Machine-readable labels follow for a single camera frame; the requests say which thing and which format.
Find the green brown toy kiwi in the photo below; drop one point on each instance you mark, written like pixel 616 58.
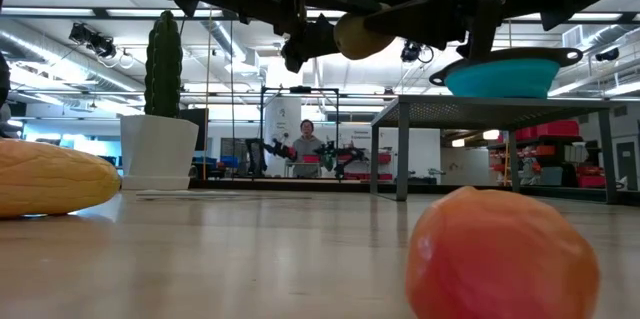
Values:
pixel 357 36

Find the orange toy peach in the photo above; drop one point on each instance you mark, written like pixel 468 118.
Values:
pixel 500 259

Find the yellow toy corn cob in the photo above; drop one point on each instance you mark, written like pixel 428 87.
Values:
pixel 50 179

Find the black background robot arm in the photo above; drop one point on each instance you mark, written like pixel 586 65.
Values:
pixel 345 156
pixel 272 151

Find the blue collapsible colander bowl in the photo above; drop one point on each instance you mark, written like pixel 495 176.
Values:
pixel 505 76

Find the person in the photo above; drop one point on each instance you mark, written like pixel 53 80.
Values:
pixel 306 151
pixel 5 124

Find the grey perforated metal riser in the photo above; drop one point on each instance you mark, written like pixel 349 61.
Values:
pixel 480 109

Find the green cactus plant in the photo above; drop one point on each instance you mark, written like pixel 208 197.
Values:
pixel 163 64

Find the black panel board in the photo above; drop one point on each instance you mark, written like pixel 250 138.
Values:
pixel 195 129

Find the red storage bins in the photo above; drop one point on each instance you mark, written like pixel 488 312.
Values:
pixel 550 129

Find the white plant pot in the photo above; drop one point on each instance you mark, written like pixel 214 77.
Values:
pixel 157 151

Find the black overhead light bar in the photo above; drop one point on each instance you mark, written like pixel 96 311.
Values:
pixel 75 12

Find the black ceiling camera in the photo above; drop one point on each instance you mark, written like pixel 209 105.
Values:
pixel 92 39
pixel 607 54
pixel 412 53

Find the black aluminium table frame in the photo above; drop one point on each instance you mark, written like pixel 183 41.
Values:
pixel 350 186

